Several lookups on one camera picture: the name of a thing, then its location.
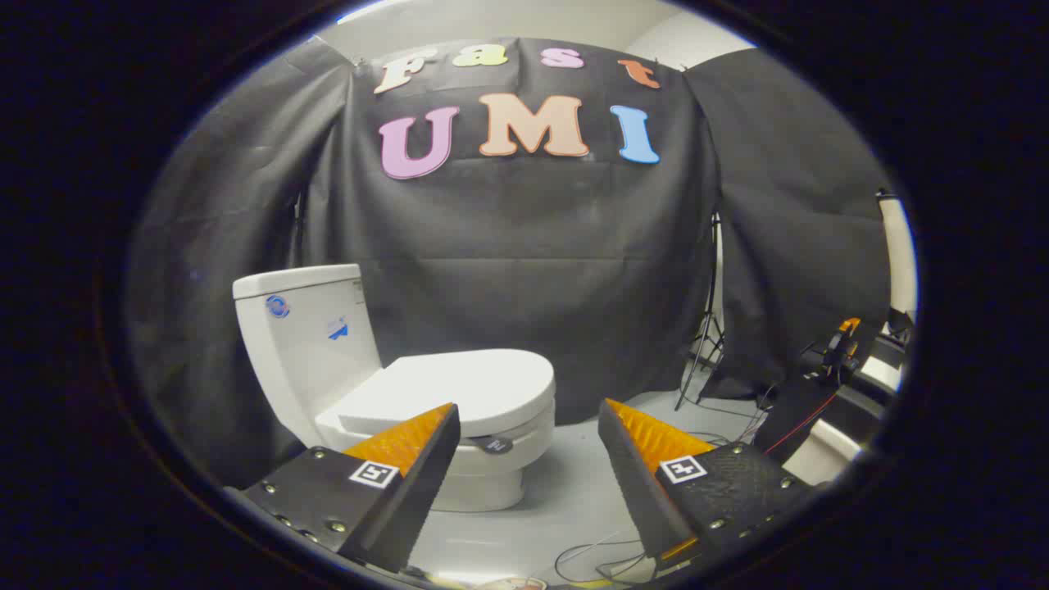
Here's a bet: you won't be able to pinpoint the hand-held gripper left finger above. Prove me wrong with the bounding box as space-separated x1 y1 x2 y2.
223 402 462 574

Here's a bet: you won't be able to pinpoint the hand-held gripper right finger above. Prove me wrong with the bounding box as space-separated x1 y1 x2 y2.
597 398 822 576

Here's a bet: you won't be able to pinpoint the white toilet lid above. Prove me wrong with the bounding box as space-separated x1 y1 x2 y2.
338 349 556 456

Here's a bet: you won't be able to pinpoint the white toilet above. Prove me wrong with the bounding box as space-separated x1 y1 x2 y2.
232 264 556 513

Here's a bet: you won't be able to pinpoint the black tripod light stand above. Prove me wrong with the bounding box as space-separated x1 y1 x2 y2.
674 213 727 411

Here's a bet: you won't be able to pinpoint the orange and black device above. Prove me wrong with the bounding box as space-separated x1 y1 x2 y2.
818 317 866 388

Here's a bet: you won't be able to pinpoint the black backdrop cloth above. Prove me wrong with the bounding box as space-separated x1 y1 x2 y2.
127 37 894 492

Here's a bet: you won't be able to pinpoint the black floor cables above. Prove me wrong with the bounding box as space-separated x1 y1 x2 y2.
554 531 658 585

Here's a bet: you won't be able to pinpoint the red cable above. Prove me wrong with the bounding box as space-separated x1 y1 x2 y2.
764 392 838 454

